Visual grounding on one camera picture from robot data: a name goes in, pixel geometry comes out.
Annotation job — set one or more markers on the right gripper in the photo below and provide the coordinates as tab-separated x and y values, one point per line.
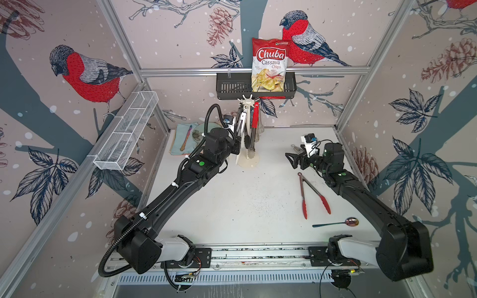
295	158

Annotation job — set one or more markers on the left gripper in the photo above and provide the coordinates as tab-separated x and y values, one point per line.
235	150

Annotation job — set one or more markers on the black steel tongs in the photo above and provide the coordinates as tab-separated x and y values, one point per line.
246	127

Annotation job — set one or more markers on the all steel slotted tongs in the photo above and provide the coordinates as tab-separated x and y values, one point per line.
260	127

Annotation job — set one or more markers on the thin red handled tongs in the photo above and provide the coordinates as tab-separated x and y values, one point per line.
253	130

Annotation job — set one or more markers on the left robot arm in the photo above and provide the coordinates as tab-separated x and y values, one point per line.
136	245

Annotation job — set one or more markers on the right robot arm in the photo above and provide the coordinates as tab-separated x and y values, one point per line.
404	249

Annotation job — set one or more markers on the cream utensil rack stand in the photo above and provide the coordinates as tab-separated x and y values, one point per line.
244	160

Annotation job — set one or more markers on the light green plate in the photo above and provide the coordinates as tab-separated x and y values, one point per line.
198	131

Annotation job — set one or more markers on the teal cloth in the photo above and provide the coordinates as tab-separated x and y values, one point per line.
180	134

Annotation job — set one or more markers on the orange cutting board mat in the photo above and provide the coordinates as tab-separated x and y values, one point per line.
186	138

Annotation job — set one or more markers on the red packet under basket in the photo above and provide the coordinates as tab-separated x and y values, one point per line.
273	97

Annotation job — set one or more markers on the Chuba cassava chips bag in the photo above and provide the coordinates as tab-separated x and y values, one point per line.
269	62

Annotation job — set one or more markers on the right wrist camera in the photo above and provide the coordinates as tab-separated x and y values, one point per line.
311	144

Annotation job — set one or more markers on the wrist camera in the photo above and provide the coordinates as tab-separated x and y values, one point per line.
230	120
311	144

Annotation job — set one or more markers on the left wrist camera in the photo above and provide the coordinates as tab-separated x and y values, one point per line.
230	120

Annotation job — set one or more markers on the pink handled utensil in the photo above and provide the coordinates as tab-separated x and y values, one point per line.
182	148

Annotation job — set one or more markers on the dark wall basket shelf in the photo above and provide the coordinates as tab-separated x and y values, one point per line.
235	85

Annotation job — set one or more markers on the iridescent spoon dark handle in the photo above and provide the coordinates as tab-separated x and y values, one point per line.
351	222

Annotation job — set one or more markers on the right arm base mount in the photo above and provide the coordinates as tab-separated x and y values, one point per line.
318	257

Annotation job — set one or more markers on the white wire mesh shelf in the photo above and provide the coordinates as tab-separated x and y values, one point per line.
120	145

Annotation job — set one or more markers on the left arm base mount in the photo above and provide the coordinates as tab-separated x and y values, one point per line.
201	258

